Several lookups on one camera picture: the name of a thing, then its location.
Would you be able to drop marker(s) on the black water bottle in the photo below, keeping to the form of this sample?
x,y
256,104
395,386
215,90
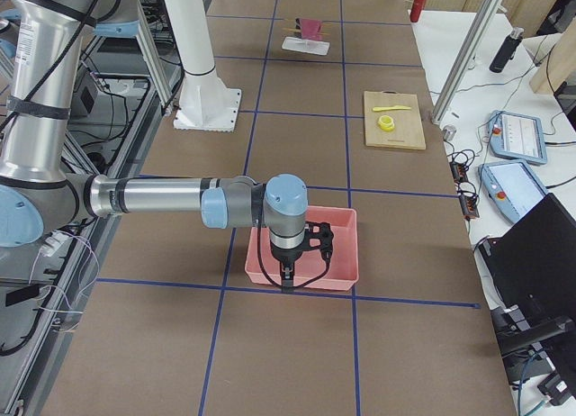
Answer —
x,y
507,50

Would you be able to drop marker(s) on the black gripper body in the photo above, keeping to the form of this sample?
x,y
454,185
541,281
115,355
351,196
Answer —
x,y
284,255

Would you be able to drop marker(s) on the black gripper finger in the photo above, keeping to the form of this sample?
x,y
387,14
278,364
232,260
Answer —
x,y
286,274

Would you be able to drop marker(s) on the yellow lemon slices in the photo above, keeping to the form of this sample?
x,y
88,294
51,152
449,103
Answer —
x,y
386,123

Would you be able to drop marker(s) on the yellow plastic knife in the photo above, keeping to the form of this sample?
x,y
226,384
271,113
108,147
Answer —
x,y
390,108

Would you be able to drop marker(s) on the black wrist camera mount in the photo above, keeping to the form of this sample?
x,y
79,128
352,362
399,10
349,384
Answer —
x,y
318,236

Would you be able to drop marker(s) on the wooden cutting board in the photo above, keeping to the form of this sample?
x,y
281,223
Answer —
x,y
408,133

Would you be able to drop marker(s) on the pink plastic bin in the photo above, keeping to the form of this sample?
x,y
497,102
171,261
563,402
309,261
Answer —
x,y
344,270

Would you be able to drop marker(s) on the near teach pendant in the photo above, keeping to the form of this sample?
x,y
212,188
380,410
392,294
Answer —
x,y
513,186

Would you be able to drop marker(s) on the white rectangular tray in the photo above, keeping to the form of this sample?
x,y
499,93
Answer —
x,y
319,48

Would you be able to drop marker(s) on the red bottle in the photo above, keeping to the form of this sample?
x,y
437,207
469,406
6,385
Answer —
x,y
416,9

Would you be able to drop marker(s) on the teach pendant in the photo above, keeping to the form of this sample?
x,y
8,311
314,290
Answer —
x,y
513,186
514,135

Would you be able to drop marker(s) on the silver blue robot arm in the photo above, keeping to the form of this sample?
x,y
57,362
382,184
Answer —
x,y
38,197

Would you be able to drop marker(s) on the red wiping cloth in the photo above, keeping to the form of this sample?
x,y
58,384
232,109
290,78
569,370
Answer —
x,y
310,29

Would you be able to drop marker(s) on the aluminium frame post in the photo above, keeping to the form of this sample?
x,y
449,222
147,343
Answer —
x,y
472,40

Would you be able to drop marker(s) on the black laptop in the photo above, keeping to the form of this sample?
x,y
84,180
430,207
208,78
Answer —
x,y
533,264

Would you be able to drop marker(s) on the far teach pendant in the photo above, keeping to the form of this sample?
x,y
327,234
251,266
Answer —
x,y
514,135

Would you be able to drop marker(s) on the white pillar with base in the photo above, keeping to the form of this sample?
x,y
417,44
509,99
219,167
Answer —
x,y
205,103

